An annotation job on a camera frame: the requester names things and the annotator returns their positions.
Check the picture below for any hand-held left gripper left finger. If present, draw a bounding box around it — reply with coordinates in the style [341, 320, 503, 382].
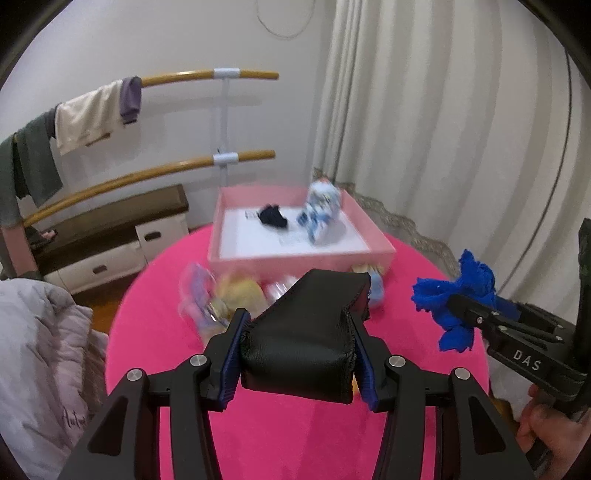
[58, 308, 252, 480]

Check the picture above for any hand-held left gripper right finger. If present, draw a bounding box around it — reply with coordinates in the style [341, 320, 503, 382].
[342, 309, 536, 480]

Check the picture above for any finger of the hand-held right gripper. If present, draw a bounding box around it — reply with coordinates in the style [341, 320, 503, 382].
[445, 293, 564, 344]
[496, 299, 575, 334]

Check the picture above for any blue cloth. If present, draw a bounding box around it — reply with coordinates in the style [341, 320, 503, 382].
[412, 249, 499, 354]

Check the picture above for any yellow plush toy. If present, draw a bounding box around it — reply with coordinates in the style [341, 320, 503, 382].
[210, 272, 269, 326]

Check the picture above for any black leather pouch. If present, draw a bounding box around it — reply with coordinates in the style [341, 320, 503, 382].
[240, 269, 372, 402]

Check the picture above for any light blue soft toy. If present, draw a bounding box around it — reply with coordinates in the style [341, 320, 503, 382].
[351, 263, 386, 310]

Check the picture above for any pink box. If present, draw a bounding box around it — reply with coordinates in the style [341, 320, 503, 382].
[208, 185, 398, 278]

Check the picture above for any person's right hand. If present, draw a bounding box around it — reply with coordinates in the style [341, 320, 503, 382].
[516, 385, 591, 472]

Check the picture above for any purple plastic-wrapped item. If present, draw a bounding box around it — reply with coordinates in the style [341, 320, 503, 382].
[178, 263, 218, 326]

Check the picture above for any black sock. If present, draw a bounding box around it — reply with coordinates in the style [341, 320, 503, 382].
[257, 204, 289, 230]

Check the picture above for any light blue printed baby hat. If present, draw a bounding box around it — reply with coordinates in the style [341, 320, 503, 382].
[298, 178, 345, 245]

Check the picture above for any brown-topped white bench cabinet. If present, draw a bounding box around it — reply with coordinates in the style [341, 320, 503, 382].
[28, 184, 190, 296]

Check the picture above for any cream curtain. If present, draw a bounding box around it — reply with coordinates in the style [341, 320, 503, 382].
[309, 0, 591, 301]

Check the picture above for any wooden barre stand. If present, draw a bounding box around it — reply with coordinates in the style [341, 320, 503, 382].
[21, 68, 280, 232]

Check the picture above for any grey and pink garment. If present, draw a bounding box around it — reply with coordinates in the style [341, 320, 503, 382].
[0, 134, 37, 278]

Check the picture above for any purple cloth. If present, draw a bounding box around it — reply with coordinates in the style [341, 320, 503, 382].
[119, 76, 143, 125]

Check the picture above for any dark grey cloth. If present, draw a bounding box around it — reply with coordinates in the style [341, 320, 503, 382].
[11, 111, 64, 208]

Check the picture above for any cream cloth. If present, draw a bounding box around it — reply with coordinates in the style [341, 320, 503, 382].
[54, 82, 124, 155]

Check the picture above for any dark thin cable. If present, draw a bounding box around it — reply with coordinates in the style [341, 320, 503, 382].
[529, 55, 575, 261]

